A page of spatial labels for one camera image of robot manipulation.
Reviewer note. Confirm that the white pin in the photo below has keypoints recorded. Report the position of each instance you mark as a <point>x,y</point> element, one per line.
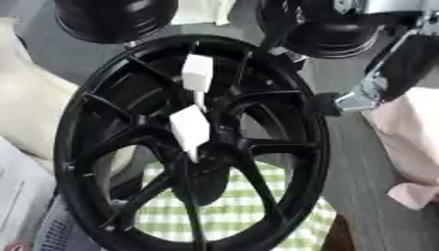
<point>198,70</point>
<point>190,129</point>

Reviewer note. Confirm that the black spoked wheel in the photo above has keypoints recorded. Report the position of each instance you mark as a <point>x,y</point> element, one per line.
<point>88,130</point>

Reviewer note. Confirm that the white cloth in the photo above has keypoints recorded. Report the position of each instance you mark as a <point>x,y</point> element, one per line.
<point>200,11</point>

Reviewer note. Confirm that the pink cloth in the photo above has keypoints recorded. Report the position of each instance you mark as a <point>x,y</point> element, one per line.
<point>408,137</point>

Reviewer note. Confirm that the dark grey perforated object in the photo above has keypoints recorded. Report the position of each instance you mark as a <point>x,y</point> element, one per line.
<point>57,232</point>

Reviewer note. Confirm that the light grey fabric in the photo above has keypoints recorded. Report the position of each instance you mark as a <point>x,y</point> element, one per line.
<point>20,196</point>

